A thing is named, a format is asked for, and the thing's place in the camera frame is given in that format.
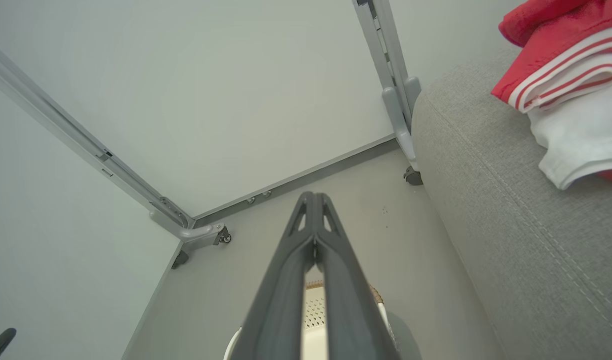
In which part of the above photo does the grey fabric sofa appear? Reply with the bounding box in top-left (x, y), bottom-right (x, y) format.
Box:
top-left (411, 45), bottom-right (612, 360)

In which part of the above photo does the grey baseboard strip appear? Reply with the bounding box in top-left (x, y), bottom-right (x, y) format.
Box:
top-left (193, 137), bottom-right (401, 228)

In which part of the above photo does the grey frame post left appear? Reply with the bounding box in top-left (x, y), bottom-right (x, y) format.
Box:
top-left (0, 40), bottom-right (232, 271)

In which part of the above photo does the beige perforated laundry basket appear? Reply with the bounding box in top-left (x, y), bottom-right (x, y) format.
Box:
top-left (223, 280), bottom-right (389, 360)

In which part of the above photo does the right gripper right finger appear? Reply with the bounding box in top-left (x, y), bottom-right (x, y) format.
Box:
top-left (315, 192), bottom-right (401, 360)

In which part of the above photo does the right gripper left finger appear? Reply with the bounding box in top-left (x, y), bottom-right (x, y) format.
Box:
top-left (230, 191), bottom-right (316, 360)

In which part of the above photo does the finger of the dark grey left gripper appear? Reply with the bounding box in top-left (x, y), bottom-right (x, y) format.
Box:
top-left (0, 327), bottom-right (17, 360)

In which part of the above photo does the red garment with white stripes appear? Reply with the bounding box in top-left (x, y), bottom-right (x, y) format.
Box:
top-left (491, 0), bottom-right (612, 186)

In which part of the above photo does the grey frame post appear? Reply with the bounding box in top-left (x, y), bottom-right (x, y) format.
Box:
top-left (0, 40), bottom-right (232, 271)
top-left (352, 0), bottom-right (424, 187)

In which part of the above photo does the grey frame post right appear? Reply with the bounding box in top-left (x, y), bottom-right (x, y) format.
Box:
top-left (352, 0), bottom-right (424, 187)

